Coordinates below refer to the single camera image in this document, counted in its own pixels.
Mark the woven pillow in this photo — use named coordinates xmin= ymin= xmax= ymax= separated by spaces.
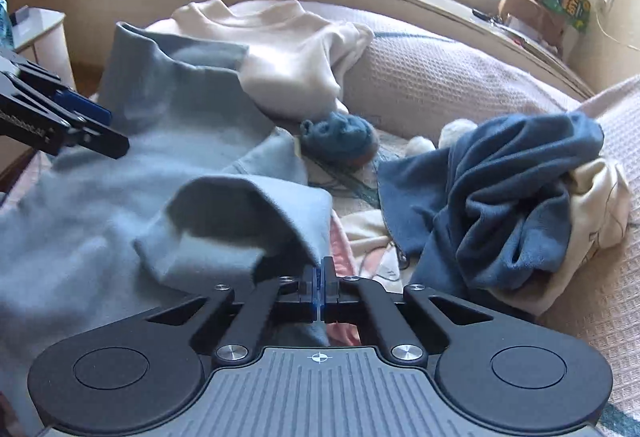
xmin=235 ymin=0 xmax=583 ymax=142

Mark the cream printed garment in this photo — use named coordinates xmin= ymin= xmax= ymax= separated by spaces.
xmin=342 ymin=157 xmax=632 ymax=318

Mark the cardboard box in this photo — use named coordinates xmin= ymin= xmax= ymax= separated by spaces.
xmin=497 ymin=0 xmax=591 ymax=58

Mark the pink garment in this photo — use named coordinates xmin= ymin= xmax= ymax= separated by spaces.
xmin=325 ymin=212 xmax=363 ymax=348

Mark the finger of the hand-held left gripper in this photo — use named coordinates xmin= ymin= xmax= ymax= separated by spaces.
xmin=0 ymin=56 xmax=113 ymax=124
xmin=0 ymin=87 xmax=131 ymax=161

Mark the blue fuzzy sock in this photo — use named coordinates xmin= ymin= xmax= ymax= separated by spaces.
xmin=300 ymin=112 xmax=379 ymax=166

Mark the green printed carton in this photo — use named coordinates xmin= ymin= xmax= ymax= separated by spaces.
xmin=542 ymin=0 xmax=591 ymax=32

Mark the white appliance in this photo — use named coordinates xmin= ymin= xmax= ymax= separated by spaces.
xmin=10 ymin=7 xmax=76 ymax=92

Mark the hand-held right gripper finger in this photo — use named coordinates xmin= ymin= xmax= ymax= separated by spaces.
xmin=320 ymin=257 xmax=496 ymax=363
xmin=145 ymin=264 xmax=321 ymax=366

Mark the leaf print woven bedspread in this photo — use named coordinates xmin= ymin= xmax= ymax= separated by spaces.
xmin=0 ymin=77 xmax=640 ymax=437

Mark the light blue garment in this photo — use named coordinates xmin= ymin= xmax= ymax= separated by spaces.
xmin=0 ymin=22 xmax=333 ymax=418

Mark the white ribbed shirt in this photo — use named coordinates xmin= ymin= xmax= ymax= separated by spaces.
xmin=172 ymin=0 xmax=376 ymax=115

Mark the white fuzzy sock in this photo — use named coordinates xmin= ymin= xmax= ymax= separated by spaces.
xmin=405 ymin=118 xmax=478 ymax=156

